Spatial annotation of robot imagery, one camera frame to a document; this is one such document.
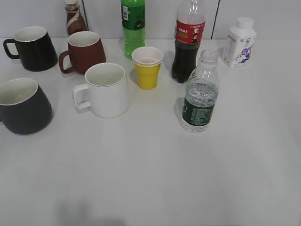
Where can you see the clear water bottle green label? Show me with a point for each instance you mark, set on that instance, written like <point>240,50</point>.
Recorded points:
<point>201,93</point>

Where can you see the dark grey ceramic mug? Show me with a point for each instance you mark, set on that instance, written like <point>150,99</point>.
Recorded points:
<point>24,107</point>

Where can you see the white ceramic mug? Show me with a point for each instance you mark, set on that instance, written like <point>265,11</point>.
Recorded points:
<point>105,91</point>

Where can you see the brown-red ceramic mug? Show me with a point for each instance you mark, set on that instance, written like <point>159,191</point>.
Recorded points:
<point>85,49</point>

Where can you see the black ceramic mug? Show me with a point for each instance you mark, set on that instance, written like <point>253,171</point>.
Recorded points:
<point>33,46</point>

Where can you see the yellow paper cup stack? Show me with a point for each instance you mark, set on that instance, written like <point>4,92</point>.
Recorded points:
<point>147,61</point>

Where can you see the cola bottle red label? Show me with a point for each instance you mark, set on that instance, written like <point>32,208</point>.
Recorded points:
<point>189,28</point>

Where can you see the green soda bottle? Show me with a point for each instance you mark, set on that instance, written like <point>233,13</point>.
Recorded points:
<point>133,21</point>

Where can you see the white yogurt drink bottle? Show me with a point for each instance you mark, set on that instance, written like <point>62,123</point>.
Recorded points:
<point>239,43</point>

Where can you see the brown coffee drink bottle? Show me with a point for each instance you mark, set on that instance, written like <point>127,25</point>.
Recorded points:
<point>75,21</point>

